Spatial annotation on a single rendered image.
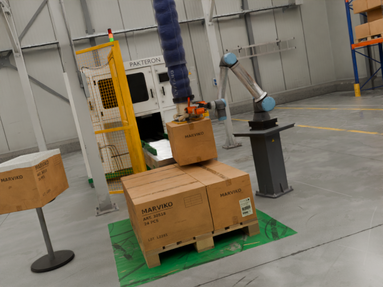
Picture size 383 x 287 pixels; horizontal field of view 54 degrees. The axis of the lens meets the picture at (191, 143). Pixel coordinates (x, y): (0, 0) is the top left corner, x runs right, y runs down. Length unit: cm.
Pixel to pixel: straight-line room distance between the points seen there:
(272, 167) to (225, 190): 111
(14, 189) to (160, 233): 128
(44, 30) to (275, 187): 1041
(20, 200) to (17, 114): 981
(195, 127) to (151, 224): 115
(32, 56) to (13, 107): 173
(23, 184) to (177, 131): 146
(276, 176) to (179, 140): 119
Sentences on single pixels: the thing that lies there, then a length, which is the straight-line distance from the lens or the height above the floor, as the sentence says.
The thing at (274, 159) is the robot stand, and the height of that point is 40.
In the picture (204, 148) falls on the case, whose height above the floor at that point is 73.
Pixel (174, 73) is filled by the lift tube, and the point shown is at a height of 152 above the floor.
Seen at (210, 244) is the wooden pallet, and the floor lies 4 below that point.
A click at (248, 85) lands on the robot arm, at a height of 125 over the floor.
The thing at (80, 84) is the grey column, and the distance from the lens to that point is 487.
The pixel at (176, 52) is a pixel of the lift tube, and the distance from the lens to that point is 394.
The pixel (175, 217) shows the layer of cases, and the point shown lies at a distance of 313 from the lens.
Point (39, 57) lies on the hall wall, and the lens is 1320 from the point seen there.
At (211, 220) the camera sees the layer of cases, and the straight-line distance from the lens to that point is 323.
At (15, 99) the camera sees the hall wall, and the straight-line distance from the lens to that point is 1323.
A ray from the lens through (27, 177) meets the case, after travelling 343.
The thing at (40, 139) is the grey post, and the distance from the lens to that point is 706.
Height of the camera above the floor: 137
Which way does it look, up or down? 9 degrees down
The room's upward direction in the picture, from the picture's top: 11 degrees counter-clockwise
